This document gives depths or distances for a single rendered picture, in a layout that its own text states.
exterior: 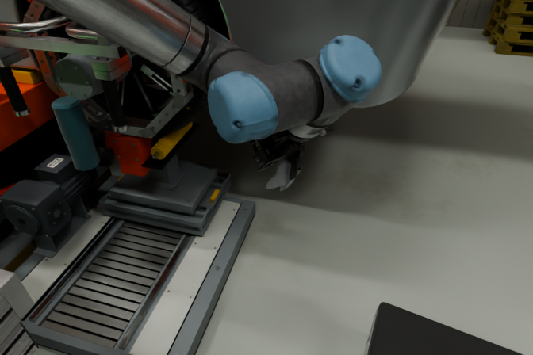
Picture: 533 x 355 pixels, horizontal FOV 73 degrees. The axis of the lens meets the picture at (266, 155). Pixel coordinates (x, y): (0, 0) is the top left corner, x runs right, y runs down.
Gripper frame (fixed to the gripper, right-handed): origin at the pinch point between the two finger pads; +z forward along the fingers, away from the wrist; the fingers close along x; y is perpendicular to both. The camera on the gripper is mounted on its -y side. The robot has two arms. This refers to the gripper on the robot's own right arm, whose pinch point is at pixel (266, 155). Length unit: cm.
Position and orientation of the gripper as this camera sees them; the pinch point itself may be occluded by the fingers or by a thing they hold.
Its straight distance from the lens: 72.3
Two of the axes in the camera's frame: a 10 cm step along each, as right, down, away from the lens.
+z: -3.4, 3.2, 8.8
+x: 4.5, 8.8, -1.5
